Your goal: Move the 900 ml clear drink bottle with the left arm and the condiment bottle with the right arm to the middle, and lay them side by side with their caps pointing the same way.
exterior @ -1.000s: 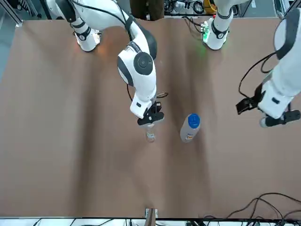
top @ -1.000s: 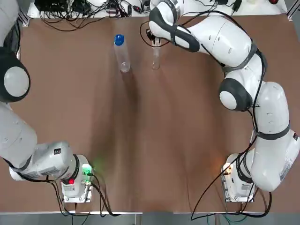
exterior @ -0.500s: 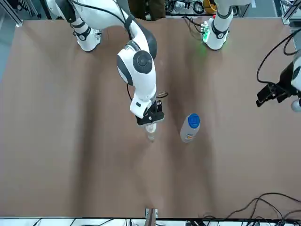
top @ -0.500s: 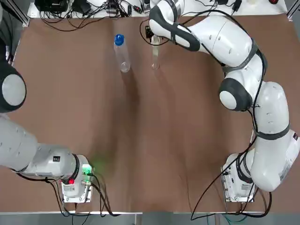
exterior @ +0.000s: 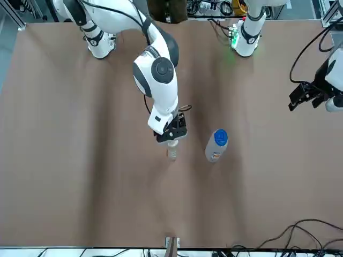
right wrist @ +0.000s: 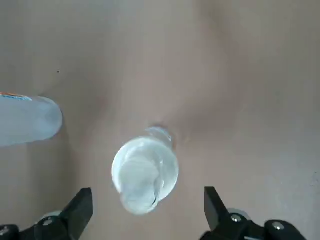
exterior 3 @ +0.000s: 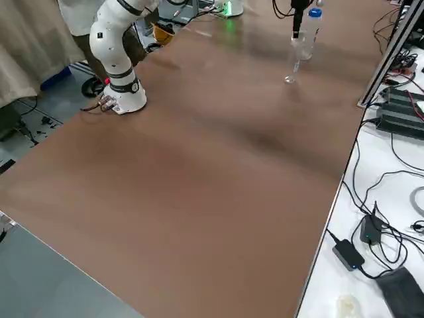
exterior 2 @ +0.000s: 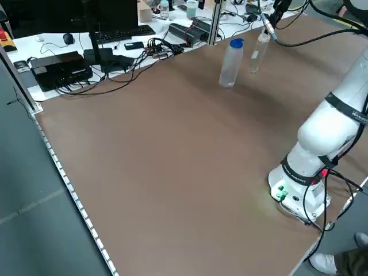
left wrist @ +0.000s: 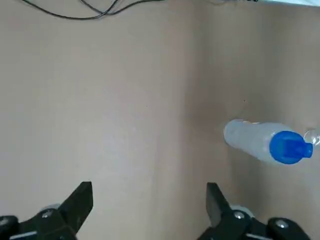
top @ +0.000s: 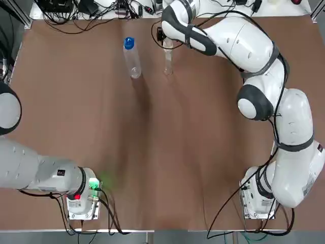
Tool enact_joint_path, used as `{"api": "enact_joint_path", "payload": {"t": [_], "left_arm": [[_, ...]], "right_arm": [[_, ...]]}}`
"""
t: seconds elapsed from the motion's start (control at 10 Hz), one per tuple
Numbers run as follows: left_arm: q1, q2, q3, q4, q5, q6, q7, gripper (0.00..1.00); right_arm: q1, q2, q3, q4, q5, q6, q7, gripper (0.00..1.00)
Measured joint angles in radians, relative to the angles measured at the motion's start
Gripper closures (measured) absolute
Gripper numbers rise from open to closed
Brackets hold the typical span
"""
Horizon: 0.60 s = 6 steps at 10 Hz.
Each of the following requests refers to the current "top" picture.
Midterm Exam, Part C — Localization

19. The clear condiment bottle white cap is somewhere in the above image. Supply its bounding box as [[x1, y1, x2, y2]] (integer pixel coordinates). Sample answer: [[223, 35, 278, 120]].
[[162, 38, 175, 76]]

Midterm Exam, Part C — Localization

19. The clear drink bottle blue cap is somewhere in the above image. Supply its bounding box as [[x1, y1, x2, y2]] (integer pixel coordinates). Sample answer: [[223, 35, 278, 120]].
[[123, 37, 142, 79]]

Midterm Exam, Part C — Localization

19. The black docking box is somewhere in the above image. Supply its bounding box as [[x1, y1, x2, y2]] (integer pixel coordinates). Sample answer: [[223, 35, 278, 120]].
[[43, 0, 75, 8]]

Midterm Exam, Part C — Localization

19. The aluminium frame post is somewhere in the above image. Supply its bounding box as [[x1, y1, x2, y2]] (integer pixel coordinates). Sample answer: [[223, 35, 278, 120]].
[[15, 0, 33, 28], [310, 0, 325, 23]]

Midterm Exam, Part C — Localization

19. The black base cable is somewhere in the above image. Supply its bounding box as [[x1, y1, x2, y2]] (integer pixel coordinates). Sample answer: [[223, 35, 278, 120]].
[[19, 188, 130, 236], [207, 177, 297, 241]]

